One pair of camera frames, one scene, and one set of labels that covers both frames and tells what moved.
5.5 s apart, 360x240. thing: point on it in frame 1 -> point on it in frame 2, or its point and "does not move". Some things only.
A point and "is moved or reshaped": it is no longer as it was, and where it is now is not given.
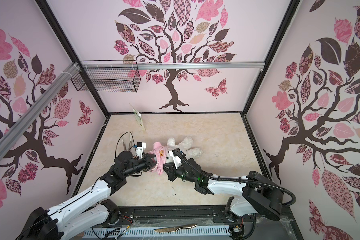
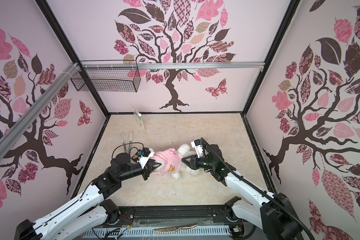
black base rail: (164, 215) does not move
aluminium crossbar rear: (172, 65) does not move
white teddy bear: (183, 147) is moved or reshaped
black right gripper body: (182, 173) -> (198, 163)
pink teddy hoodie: (160, 152) is moved or reshaped
